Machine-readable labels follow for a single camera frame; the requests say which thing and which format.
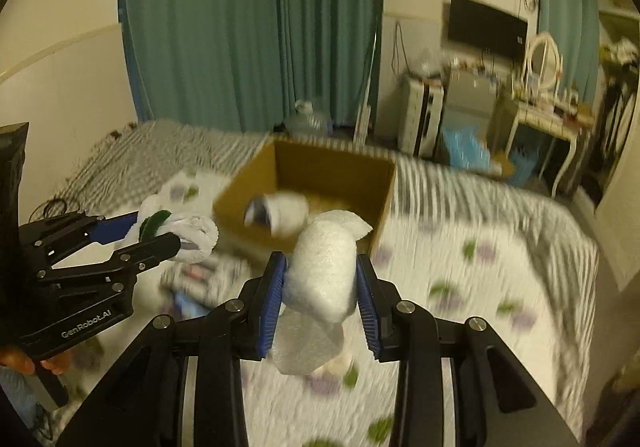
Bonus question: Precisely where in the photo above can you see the white foam wrap sheet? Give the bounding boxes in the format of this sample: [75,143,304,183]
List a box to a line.
[271,209,374,376]

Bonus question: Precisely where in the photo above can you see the wide green curtain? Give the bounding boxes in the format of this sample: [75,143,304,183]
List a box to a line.
[119,0,384,134]

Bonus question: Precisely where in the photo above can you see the black wall television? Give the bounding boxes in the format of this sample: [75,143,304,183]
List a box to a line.
[447,0,529,62]

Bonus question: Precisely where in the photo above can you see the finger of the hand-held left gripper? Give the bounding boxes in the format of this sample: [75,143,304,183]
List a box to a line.
[82,211,142,246]
[112,233,182,274]

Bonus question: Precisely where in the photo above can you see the white dressing table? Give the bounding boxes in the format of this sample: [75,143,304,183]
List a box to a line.
[509,94,597,198]

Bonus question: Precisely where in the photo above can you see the clear water jug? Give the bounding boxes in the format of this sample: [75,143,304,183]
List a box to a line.
[284,99,334,141]

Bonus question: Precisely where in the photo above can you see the white fluffy cloth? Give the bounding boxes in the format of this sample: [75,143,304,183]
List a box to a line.
[137,196,219,264]

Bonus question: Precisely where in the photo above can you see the person's left hand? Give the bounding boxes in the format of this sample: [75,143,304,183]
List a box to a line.
[0,346,67,376]

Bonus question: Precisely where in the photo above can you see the white pole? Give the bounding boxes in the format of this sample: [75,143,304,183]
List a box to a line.
[356,19,377,144]

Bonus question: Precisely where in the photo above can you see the blue waste bin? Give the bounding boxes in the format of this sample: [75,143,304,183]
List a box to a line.
[509,149,542,186]

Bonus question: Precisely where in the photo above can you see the blue plastic bag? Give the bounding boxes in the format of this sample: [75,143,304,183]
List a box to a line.
[439,127,495,171]

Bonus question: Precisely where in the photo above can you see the grey cabinet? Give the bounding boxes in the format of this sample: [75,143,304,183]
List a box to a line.
[442,66,502,164]

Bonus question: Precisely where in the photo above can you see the black cable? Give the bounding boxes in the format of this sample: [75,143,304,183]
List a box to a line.
[29,198,69,224]

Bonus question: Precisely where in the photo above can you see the brown cardboard box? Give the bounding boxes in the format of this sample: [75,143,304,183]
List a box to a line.
[213,137,397,259]

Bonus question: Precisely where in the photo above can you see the narrow green curtain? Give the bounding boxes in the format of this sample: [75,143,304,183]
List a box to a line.
[534,0,599,105]

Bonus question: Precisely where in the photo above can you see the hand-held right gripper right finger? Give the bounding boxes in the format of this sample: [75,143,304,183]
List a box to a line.
[355,254,581,447]

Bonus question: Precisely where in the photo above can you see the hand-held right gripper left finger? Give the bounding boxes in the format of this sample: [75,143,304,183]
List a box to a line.
[57,252,287,447]

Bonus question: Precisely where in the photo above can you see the white suitcase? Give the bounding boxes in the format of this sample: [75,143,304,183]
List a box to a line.
[399,74,444,158]

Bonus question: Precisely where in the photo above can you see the pile of small packets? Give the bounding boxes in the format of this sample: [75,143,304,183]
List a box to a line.
[159,254,252,319]

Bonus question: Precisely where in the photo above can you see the white oval vanity mirror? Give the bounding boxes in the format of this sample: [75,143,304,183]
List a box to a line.
[522,32,564,98]

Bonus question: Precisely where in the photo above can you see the bed with floral quilt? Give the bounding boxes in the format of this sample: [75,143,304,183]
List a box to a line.
[52,119,601,447]

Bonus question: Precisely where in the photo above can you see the white sock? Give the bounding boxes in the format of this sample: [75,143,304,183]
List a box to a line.
[244,193,311,236]

